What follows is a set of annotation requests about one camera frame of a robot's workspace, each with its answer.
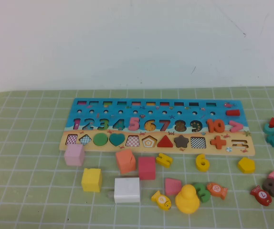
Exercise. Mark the yellow wooden cube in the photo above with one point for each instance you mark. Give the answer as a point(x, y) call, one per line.
point(91, 180)

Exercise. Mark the pink trapezoid piece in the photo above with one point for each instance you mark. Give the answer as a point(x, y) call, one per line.
point(171, 186)

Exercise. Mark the yellow number six piece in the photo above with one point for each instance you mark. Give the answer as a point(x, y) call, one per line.
point(202, 165)

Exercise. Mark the crimson wooden cube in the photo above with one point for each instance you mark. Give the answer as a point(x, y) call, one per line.
point(147, 168)

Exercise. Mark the teal heart piece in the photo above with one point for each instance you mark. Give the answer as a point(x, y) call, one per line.
point(117, 139)

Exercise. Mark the yellow pentagon piece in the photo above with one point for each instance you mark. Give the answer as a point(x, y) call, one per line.
point(246, 165)

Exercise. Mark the red minus bar piece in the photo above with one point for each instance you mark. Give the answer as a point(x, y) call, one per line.
point(233, 112)

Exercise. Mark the green checked table mat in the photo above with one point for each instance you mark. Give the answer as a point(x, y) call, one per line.
point(32, 143)

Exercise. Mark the pink greater-than sign piece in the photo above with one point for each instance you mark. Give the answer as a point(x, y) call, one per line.
point(237, 126)

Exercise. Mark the brown number eight piece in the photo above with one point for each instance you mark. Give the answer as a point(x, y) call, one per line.
point(271, 189)

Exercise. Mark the red triangle piece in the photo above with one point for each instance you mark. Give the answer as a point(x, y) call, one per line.
point(165, 142)

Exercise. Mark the pink wooden cube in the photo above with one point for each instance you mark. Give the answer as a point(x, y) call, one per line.
point(73, 155)

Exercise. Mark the yellow wooden fish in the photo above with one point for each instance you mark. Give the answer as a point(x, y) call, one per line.
point(161, 200)

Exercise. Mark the orange plus sign piece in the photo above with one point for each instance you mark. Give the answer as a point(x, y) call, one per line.
point(218, 142)

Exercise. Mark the yellow rubber duck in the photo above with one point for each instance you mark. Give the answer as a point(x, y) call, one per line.
point(187, 200)

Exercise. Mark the wooden number shape puzzle board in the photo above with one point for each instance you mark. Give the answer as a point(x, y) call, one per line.
point(219, 106)

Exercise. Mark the brown star piece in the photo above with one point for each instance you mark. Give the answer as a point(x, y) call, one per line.
point(181, 141)

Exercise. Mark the white cube block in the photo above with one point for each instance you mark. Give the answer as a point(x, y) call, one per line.
point(127, 190)

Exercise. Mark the pink number five piece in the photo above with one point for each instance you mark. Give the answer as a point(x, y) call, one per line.
point(134, 124)

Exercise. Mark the orange number ten piece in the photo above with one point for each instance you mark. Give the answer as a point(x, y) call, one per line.
point(219, 126)

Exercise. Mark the green number three piece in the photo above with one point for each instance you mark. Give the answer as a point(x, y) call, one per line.
point(205, 194)

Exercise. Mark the orange wooden cube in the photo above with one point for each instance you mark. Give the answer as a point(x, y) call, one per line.
point(125, 162)

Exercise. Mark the green circle piece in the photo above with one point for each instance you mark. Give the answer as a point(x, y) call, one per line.
point(100, 139)

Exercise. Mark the red wooden fish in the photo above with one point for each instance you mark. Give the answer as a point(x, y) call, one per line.
point(261, 195)

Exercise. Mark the orange wooden fish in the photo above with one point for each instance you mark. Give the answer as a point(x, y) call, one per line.
point(216, 189)

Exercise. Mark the yellow notched sign piece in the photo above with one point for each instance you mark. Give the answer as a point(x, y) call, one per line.
point(163, 160)

